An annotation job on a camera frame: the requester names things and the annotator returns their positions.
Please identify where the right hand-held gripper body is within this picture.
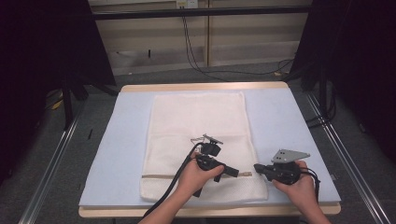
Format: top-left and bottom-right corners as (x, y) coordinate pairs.
(267, 148), (311, 186)

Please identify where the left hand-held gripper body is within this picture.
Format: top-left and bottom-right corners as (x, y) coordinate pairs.
(191, 133), (226, 198)

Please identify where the white towel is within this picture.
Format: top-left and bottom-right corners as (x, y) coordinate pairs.
(139, 91), (270, 203)

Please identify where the person's right hand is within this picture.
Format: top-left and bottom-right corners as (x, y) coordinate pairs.
(272, 160), (318, 207)

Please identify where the person's left hand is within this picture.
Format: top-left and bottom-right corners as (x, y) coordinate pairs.
(177, 151), (225, 198)

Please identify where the wooden table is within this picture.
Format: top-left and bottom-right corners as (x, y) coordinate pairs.
(78, 81), (342, 218)

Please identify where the light blue foam mat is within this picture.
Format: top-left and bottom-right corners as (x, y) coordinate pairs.
(78, 88), (342, 209)

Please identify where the black curtain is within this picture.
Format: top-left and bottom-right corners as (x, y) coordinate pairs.
(291, 0), (396, 163)
(0, 0), (117, 185)

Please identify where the black horizontal bar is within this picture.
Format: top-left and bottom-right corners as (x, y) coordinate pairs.
(92, 5), (313, 21)

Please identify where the black stand leg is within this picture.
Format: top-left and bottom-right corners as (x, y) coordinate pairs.
(61, 77), (120, 131)

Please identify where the yellow object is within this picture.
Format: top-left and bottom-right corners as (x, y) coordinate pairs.
(50, 98), (64, 111)

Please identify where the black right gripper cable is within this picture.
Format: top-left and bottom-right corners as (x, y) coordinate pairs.
(299, 167), (322, 203)

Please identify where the bundle of black cables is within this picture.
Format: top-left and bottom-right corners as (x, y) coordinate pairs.
(305, 79), (338, 130)

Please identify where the metal floor rail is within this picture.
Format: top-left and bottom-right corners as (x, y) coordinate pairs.
(18, 114), (79, 224)
(305, 92), (390, 224)

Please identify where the long black floor cable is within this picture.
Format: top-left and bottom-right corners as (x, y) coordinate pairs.
(181, 15), (294, 83)

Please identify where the white wall socket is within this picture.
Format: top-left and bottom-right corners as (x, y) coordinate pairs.
(175, 0), (199, 9)

